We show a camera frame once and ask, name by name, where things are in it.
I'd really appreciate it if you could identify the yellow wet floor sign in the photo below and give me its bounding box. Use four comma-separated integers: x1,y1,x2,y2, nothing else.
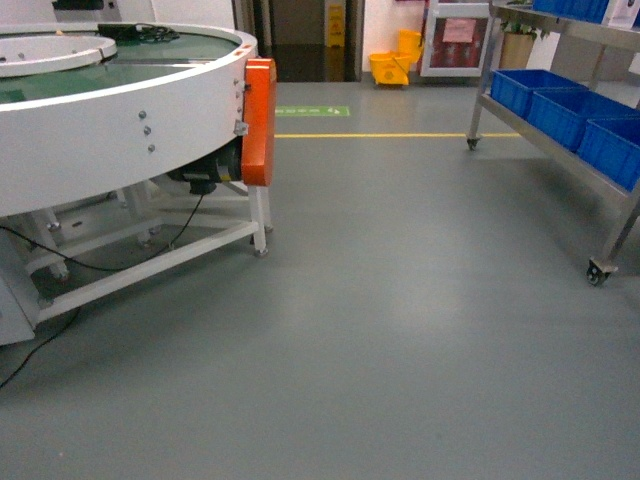
324,0,346,48

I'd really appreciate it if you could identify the black conveyor motor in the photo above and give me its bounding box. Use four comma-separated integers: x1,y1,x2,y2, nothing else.
168,149,242,196

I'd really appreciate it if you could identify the fire extinguisher cabinet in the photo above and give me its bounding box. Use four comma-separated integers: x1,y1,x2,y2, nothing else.
419,0,490,78

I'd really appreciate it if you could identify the yellow mop bucket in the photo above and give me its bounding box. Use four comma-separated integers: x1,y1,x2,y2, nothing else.
369,29,423,86

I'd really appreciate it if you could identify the stainless steel shelf cart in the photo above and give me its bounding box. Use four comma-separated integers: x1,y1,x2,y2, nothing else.
465,0,640,287

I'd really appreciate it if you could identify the orange motor cover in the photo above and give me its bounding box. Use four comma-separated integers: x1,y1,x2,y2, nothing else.
241,58,277,187

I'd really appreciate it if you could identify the blue bin on cart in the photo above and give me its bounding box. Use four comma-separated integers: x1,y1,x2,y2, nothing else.
490,69,587,118
577,118,639,192
526,90,639,152

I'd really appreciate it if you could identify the black power cable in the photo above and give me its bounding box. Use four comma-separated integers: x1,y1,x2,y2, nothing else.
0,192,206,389

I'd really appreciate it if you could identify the white round conveyor table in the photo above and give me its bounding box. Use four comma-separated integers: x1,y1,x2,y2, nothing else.
1,22,272,345

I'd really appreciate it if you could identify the potted plant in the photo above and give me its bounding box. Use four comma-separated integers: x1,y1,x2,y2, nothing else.
499,20,550,70

